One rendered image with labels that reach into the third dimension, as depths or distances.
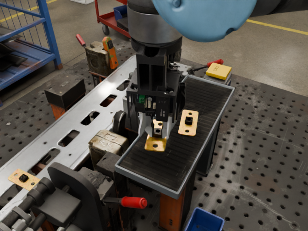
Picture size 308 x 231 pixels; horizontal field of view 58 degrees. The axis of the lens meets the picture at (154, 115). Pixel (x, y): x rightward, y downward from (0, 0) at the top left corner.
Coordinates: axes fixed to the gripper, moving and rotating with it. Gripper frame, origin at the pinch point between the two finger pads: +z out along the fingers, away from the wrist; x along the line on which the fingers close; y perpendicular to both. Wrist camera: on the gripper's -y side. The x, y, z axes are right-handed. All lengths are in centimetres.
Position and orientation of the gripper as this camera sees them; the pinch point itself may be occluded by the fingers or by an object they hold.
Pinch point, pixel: (157, 129)
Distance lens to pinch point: 53.1
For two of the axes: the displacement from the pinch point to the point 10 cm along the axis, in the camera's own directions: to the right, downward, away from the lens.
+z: 0.0, 7.5, 6.6
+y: -1.7, 6.5, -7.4
